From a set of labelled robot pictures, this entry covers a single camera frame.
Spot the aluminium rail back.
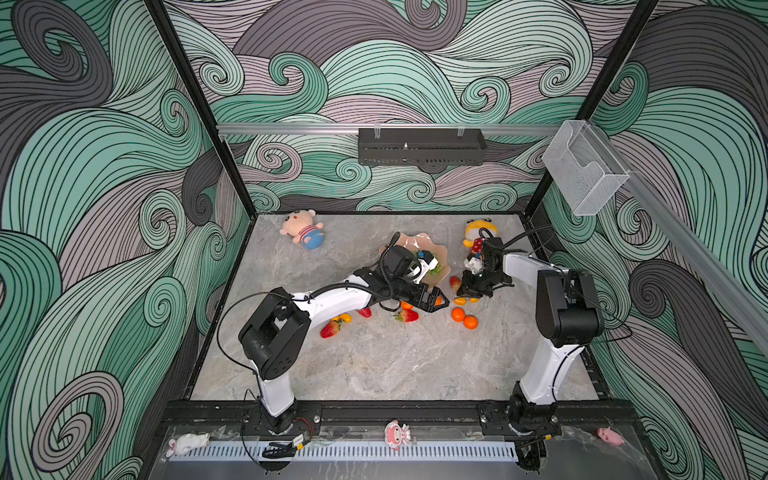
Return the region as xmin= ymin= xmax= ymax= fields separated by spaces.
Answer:
xmin=216 ymin=122 xmax=560 ymax=136

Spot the white ventilated cable duct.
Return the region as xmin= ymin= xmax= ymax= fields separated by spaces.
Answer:
xmin=171 ymin=441 xmax=518 ymax=463

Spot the clear plastic wall bin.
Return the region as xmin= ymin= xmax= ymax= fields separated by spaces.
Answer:
xmin=542 ymin=120 xmax=629 ymax=217

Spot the pink scalloped fruit bowl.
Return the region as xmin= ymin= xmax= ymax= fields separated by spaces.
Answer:
xmin=375 ymin=232 xmax=451 ymax=287

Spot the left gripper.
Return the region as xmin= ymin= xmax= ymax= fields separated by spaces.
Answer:
xmin=388 ymin=275 xmax=449 ymax=313

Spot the orange mandarin lower left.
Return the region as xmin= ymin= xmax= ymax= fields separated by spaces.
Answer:
xmin=451 ymin=307 xmax=466 ymax=322

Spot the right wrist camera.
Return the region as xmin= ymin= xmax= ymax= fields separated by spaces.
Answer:
xmin=464 ymin=253 xmax=485 ymax=275

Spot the black wall tray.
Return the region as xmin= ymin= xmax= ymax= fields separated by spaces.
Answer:
xmin=357 ymin=127 xmax=488 ymax=172

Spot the aluminium rail right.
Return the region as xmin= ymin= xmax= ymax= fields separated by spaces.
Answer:
xmin=590 ymin=125 xmax=767 ymax=352

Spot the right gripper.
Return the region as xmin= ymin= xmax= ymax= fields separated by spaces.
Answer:
xmin=454 ymin=269 xmax=508 ymax=298

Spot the pink octopus figurine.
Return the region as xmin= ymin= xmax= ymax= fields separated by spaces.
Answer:
xmin=385 ymin=420 xmax=412 ymax=451

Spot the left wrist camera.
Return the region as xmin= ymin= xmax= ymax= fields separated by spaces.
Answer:
xmin=412 ymin=250 xmax=440 ymax=284

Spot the yellow chick plush toy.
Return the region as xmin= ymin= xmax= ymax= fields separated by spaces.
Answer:
xmin=463 ymin=219 xmax=498 ymax=249

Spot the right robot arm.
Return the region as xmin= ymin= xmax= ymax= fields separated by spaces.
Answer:
xmin=456 ymin=237 xmax=604 ymax=423

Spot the pink pig toy small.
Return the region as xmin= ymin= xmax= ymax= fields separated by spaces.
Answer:
xmin=596 ymin=427 xmax=625 ymax=446

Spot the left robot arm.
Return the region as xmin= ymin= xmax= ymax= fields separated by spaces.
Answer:
xmin=238 ymin=245 xmax=448 ymax=420

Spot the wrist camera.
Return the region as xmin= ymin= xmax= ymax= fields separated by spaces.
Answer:
xmin=412 ymin=250 xmax=440 ymax=284
xmin=464 ymin=253 xmax=485 ymax=275

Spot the white mouse toy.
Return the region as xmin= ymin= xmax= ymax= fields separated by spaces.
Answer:
xmin=166 ymin=433 xmax=210 ymax=458

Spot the aluminium rail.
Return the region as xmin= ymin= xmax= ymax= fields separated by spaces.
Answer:
xmin=216 ymin=122 xmax=560 ymax=136
xmin=590 ymin=125 xmax=767 ymax=352

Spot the pink pig plush toy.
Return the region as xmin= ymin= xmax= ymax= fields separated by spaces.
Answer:
xmin=280 ymin=209 xmax=325 ymax=250

